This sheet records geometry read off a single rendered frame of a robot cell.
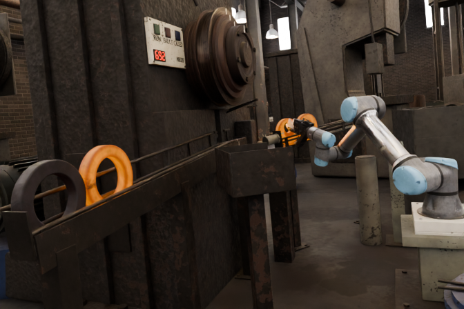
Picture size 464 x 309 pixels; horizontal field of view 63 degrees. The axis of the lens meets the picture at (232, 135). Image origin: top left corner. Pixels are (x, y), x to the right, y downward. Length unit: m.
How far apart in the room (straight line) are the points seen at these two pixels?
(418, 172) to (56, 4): 1.63
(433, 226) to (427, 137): 2.06
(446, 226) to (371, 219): 0.77
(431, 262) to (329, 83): 3.02
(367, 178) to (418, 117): 1.43
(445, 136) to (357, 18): 1.56
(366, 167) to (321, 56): 2.40
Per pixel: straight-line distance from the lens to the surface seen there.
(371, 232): 2.44
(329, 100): 4.48
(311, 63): 4.56
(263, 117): 10.76
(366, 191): 2.37
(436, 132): 3.73
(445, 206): 1.75
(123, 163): 1.15
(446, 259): 1.78
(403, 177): 1.64
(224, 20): 1.85
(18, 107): 8.68
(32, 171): 0.95
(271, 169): 1.19
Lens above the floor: 0.83
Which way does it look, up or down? 3 degrees down
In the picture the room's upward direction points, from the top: 5 degrees counter-clockwise
